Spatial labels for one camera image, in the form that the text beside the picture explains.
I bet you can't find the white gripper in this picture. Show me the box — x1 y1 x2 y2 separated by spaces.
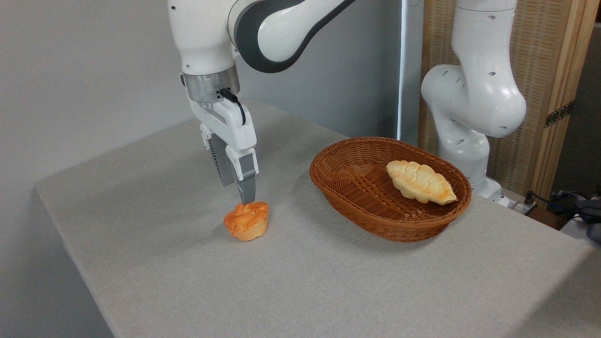
187 94 260 206

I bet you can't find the orange round bread roll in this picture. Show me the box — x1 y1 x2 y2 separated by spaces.
223 201 270 242

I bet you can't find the pale braided long bread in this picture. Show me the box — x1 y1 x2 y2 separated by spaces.
386 160 458 206

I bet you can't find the grey tablecloth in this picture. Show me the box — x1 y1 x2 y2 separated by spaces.
35 99 601 338

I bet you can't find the brown wicker basket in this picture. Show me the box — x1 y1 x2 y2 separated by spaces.
309 137 472 243

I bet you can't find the dark metal hinge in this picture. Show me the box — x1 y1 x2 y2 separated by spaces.
545 101 574 128

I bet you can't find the wooden rattan folding screen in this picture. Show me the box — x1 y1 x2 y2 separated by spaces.
418 0 601 198

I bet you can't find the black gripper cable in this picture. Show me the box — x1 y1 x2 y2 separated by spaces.
219 88 247 126

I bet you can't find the white vertical post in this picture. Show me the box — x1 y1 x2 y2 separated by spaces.
397 0 424 146

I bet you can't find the black power cable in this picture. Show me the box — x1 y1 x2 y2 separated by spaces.
525 190 587 217

